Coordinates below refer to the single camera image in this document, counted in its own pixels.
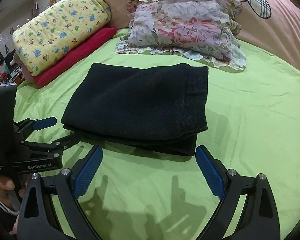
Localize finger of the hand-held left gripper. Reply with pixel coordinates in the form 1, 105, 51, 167
13, 117, 58, 137
22, 132, 82, 156

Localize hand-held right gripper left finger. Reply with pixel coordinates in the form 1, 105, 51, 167
16, 145, 104, 240

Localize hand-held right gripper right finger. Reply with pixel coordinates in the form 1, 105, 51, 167
195, 145, 282, 240

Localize black pants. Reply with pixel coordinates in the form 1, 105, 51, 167
61, 62, 209, 157

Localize person's left hand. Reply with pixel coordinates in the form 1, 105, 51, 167
0, 176, 30, 198

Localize pink cushion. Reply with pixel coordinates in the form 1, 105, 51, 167
21, 66, 36, 82

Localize green bed sheet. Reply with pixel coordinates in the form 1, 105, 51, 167
14, 26, 300, 240

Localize red folded blanket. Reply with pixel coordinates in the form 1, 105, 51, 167
32, 27, 117, 89

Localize yellow patterned quilt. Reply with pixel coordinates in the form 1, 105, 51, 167
12, 0, 112, 77

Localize floral ruffled pillow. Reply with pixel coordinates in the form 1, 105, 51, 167
114, 0, 247, 74

